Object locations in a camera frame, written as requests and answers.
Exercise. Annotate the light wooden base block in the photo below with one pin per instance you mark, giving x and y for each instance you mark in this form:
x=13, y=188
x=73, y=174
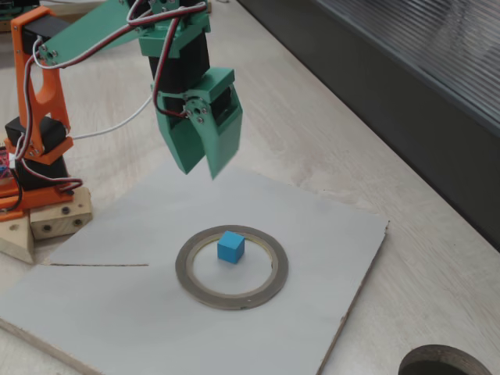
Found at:
x=39, y=216

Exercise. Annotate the ribbed translucent desk partition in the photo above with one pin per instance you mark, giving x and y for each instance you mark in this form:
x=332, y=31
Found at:
x=390, y=78

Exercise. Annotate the red circuit board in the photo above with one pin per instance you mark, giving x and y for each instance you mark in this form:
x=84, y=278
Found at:
x=4, y=164

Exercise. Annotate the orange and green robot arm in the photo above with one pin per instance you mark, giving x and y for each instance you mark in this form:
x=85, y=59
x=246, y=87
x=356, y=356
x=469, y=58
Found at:
x=86, y=35

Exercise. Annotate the white-faced plywood board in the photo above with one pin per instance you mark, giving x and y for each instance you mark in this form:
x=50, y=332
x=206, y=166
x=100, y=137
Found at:
x=324, y=254

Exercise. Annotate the orange circuit board holder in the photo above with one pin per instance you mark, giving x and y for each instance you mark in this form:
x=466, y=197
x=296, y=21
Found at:
x=9, y=203

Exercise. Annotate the green gripper black servo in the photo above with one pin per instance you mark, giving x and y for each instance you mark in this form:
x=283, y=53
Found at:
x=177, y=134

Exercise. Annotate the small blue cube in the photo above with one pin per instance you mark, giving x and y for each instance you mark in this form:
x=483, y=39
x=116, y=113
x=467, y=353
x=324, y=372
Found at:
x=230, y=248

